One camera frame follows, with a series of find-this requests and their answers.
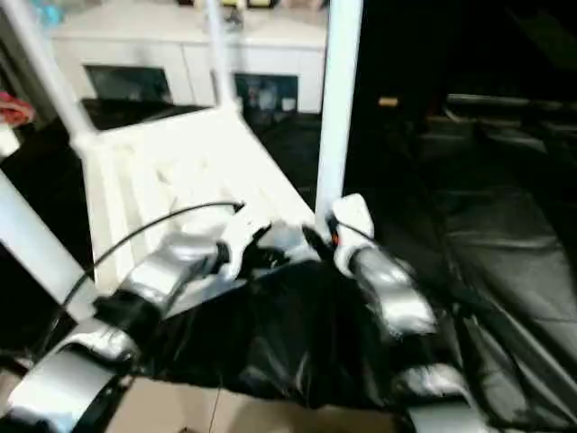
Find white plastic table top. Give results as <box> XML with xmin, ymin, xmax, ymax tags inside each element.
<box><xmin>79</xmin><ymin>104</ymin><xmax>331</xmax><ymax>317</ymax></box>

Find white plastic table leg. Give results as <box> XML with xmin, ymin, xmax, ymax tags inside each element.
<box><xmin>0</xmin><ymin>167</ymin><xmax>98</xmax><ymax>321</ymax></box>
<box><xmin>0</xmin><ymin>0</ymin><xmax>100</xmax><ymax>154</ymax></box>
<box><xmin>204</xmin><ymin>0</ymin><xmax>243</xmax><ymax>114</ymax></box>
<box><xmin>312</xmin><ymin>0</ymin><xmax>365</xmax><ymax>226</ymax></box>

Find black plastic mat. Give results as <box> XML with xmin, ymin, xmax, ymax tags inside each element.
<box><xmin>0</xmin><ymin>95</ymin><xmax>577</xmax><ymax>425</ymax></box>

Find white cabinet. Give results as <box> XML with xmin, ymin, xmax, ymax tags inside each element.
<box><xmin>45</xmin><ymin>0</ymin><xmax>329</xmax><ymax>114</ymax></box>

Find red wire hanger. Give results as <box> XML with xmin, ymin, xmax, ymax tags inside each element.
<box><xmin>0</xmin><ymin>92</ymin><xmax>35</xmax><ymax>127</ymax></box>

